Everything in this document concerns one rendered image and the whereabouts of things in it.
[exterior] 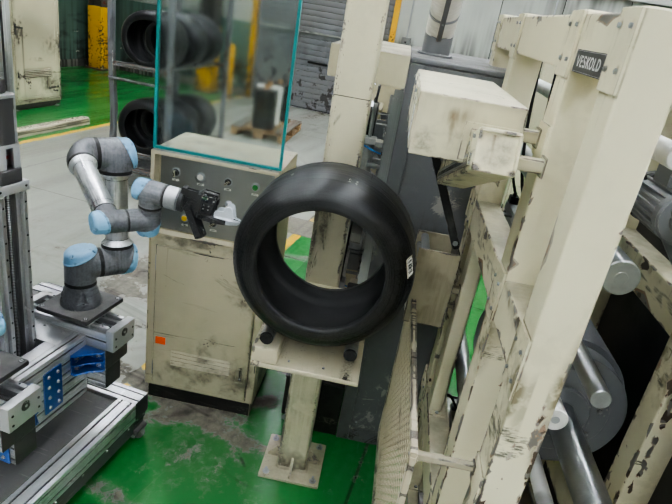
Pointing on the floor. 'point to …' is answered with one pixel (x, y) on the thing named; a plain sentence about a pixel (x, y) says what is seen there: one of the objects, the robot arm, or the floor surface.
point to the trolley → (135, 118)
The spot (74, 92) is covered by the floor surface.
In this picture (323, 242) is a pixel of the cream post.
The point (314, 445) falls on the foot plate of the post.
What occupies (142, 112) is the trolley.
